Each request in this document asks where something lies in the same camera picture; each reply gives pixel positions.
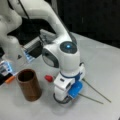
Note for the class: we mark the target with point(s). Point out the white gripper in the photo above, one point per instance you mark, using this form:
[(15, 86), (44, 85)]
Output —
[(63, 84)]

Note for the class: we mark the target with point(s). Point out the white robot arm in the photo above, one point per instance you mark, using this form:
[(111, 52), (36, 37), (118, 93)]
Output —
[(62, 52)]

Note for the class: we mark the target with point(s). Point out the orange table clamp left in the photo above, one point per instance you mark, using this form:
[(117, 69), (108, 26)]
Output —
[(9, 80)]

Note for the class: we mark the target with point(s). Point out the brown cylindrical vase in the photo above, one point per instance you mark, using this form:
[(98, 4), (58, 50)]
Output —
[(29, 84)]

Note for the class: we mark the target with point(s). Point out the aluminium frame rail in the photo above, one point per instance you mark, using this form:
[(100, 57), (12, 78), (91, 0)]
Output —
[(28, 48)]

